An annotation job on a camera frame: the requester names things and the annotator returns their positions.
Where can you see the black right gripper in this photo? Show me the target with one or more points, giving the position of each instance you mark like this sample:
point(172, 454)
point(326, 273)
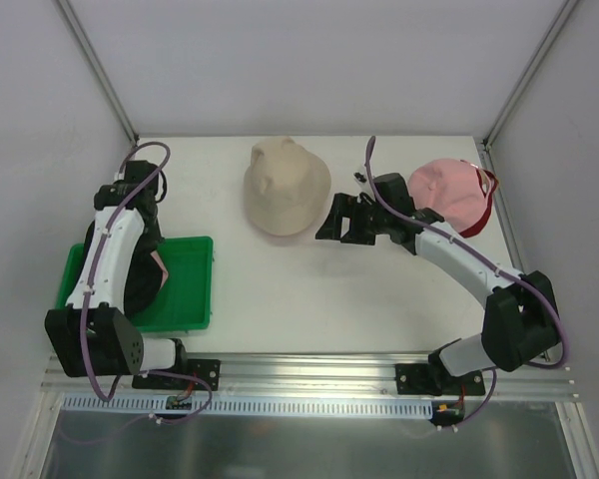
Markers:
point(358, 223)

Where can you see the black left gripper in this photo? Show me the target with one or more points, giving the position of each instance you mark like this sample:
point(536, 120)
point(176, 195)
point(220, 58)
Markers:
point(143, 278)

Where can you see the beige bucket hat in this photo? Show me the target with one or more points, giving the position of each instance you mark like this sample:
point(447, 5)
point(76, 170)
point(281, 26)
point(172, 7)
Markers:
point(285, 187)

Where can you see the pink cap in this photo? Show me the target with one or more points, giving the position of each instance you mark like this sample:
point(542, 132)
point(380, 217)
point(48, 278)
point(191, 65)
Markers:
point(451, 188)

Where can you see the black bucket hat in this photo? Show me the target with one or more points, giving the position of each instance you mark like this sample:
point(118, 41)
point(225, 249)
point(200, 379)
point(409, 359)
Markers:
point(143, 275)

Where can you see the dark red cap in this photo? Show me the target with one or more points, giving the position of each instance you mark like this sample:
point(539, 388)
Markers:
point(489, 185)

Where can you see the pink black-trimmed hat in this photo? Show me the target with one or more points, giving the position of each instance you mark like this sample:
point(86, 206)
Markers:
point(159, 262)

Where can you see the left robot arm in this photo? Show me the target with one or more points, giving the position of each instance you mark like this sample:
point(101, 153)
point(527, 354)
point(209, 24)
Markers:
point(121, 275)

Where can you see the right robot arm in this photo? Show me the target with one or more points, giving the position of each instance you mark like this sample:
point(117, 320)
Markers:
point(520, 316)

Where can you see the green plastic tray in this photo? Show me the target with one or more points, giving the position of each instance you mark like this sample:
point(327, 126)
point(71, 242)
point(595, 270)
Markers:
point(183, 304)

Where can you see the left aluminium frame post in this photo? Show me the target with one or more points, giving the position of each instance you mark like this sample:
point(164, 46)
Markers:
point(85, 46)

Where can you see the aluminium frame post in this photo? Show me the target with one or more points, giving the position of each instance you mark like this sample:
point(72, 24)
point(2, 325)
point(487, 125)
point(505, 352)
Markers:
point(85, 46)
point(530, 70)

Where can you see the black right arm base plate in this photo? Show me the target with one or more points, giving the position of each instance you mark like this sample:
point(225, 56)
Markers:
point(426, 379)

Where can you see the aluminium rail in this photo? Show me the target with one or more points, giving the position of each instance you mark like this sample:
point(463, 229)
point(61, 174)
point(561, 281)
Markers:
point(365, 376)

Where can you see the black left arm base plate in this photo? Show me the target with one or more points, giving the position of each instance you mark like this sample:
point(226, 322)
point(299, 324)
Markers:
point(208, 370)

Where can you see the white slotted cable duct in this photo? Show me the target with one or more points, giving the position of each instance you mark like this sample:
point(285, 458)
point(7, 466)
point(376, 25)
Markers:
point(253, 406)

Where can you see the right aluminium frame post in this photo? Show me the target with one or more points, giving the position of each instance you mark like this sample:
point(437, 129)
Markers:
point(530, 70)

